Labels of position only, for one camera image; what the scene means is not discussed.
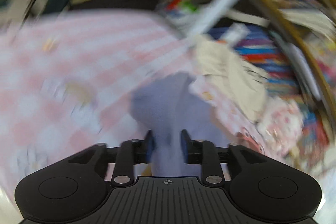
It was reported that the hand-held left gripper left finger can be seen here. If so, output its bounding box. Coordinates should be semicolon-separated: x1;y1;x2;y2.
67;130;155;186

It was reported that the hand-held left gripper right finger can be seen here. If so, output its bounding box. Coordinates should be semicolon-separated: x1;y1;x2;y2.
181;130;266;185

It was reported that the purple and brown knit sweater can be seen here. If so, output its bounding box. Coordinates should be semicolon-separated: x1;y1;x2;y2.
130;73;232;179

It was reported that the cream printed garment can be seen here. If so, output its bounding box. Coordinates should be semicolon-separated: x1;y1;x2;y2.
195;37;269;120

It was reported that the white plush with pink bow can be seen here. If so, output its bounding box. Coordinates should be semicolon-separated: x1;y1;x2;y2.
256;99;305;157

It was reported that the pink checkered table mat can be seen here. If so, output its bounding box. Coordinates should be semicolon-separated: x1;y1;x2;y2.
0;9;265;203

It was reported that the row of colourful books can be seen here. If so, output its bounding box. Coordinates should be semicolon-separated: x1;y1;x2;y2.
210;24;303;89

